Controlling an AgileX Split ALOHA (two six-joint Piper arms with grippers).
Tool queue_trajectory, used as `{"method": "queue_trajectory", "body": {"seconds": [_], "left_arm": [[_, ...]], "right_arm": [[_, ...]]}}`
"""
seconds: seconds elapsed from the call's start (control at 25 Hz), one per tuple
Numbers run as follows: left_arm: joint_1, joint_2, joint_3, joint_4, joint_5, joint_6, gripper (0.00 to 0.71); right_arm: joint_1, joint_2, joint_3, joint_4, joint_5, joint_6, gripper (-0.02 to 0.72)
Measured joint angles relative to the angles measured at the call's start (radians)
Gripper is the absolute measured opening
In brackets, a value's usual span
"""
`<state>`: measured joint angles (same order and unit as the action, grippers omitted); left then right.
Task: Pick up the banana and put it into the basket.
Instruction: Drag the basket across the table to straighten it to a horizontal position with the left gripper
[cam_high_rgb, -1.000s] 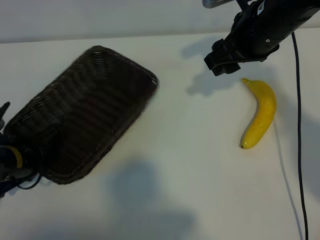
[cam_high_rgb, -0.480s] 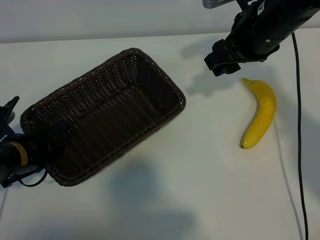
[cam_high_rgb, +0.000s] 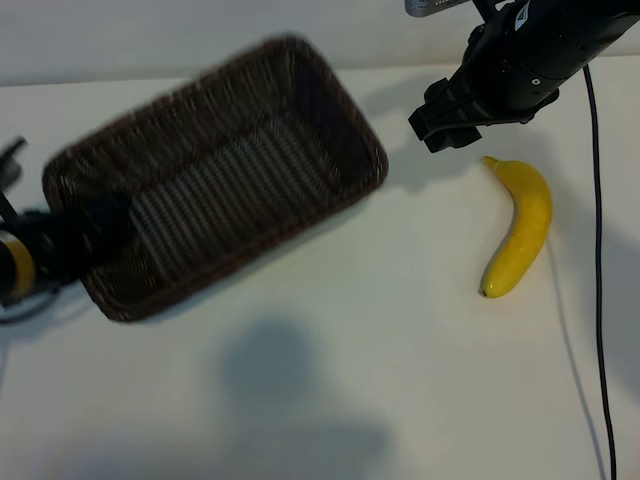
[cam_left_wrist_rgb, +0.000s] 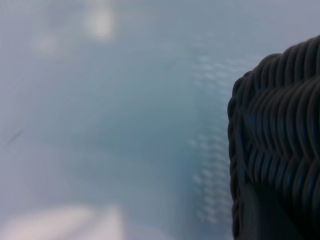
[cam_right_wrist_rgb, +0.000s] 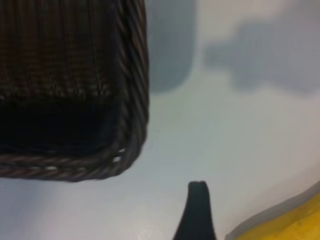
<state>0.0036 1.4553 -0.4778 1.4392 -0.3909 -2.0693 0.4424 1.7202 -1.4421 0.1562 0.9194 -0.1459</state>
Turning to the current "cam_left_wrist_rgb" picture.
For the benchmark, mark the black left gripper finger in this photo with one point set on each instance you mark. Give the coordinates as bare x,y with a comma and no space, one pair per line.
270,217

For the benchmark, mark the dark brown woven basket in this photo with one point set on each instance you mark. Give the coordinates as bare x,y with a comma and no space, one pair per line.
280,112

